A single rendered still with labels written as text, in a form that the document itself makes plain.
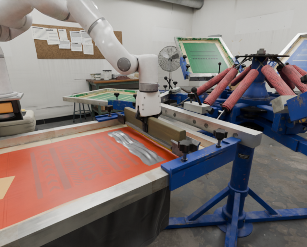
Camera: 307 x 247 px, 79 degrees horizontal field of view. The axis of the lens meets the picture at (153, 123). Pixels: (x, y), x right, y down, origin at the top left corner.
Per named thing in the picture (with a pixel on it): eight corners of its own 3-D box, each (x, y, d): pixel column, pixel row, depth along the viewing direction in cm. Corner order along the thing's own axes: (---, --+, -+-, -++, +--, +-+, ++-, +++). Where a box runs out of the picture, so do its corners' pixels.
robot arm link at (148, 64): (115, 53, 67) (122, 54, 76) (117, 83, 71) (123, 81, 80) (157, 53, 66) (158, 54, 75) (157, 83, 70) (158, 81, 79)
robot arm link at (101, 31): (93, 36, 74) (129, 78, 78) (78, 31, 61) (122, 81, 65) (107, 20, 71) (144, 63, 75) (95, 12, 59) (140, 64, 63)
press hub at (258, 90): (240, 252, 131) (283, 45, 88) (198, 216, 162) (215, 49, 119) (267, 225, 153) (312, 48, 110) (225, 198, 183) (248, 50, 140)
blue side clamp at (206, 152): (171, 191, 51) (172, 169, 49) (159, 182, 55) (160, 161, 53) (234, 160, 67) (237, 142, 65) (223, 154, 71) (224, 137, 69)
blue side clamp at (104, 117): (99, 131, 94) (98, 118, 92) (96, 129, 98) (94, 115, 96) (149, 121, 111) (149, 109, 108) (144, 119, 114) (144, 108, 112)
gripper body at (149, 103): (153, 85, 80) (153, 111, 83) (132, 87, 74) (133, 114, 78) (164, 87, 74) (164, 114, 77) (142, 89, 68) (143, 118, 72)
